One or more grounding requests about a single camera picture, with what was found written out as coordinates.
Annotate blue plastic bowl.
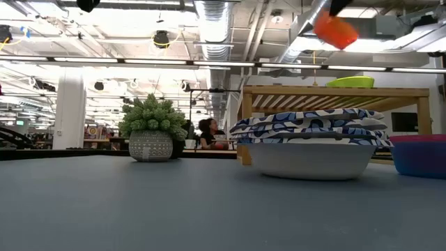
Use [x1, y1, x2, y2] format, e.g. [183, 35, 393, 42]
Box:
[390, 140, 446, 180]

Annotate mixed succulents in dark pot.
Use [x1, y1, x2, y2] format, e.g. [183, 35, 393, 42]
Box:
[169, 119, 194, 160]

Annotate pale succulent in grey pot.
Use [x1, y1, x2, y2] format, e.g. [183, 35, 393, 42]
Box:
[117, 93, 189, 163]

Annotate green plastic bowl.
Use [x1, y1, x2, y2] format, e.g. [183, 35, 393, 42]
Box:
[325, 75, 376, 89]

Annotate orange plastic bowl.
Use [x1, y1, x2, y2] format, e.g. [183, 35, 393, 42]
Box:
[313, 10, 360, 51]

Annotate pink plastic bowl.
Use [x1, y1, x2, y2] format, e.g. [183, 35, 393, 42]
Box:
[389, 134, 446, 144]

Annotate long linear ceiling light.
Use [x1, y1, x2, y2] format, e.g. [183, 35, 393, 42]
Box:
[0, 54, 446, 75]

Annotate silver ventilation duct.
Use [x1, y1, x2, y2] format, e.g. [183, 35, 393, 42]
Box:
[192, 0, 233, 119]
[277, 0, 334, 64]

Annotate wooden slatted shelf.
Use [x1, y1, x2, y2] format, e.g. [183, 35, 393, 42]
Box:
[236, 84, 431, 167]

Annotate black monitor screen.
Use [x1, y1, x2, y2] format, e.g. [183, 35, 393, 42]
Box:
[390, 112, 420, 133]

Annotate person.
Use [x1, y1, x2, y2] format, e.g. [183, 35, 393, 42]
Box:
[197, 117, 231, 151]

